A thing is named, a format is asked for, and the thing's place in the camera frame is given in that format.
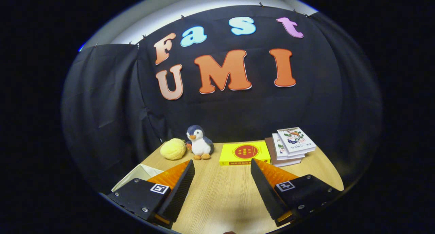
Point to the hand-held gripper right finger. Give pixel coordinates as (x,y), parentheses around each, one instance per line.
(266,195)

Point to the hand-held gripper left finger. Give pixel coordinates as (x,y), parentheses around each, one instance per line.
(181,195)

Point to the beige fabric storage box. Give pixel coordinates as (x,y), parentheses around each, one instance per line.
(142,173)

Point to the yellow bun plush toy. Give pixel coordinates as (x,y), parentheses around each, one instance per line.
(173,149)

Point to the yellow book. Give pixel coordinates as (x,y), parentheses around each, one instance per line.
(244,152)

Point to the penguin plush toy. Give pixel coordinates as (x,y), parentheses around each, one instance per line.
(201,145)

